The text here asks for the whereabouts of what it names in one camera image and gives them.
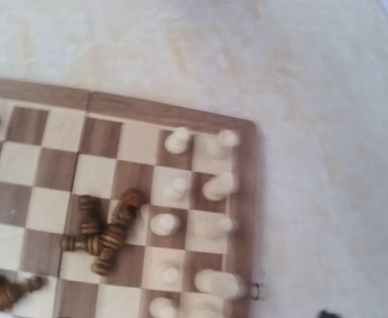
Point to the white rook corner piece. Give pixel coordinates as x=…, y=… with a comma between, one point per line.
x=222, y=143

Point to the dark king piece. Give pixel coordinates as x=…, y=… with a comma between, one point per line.
x=12, y=292

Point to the pile of dark pieces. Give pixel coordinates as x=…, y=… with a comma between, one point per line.
x=104, y=240

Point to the white queen piece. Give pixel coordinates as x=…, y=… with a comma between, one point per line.
x=220, y=284

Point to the wooden chess board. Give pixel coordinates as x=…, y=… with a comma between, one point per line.
x=112, y=206

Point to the white bishop piece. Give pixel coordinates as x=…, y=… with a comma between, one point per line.
x=218, y=227

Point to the white pawn left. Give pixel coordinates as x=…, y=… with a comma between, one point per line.
x=179, y=141

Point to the white knight piece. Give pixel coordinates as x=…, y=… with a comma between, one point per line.
x=220, y=186

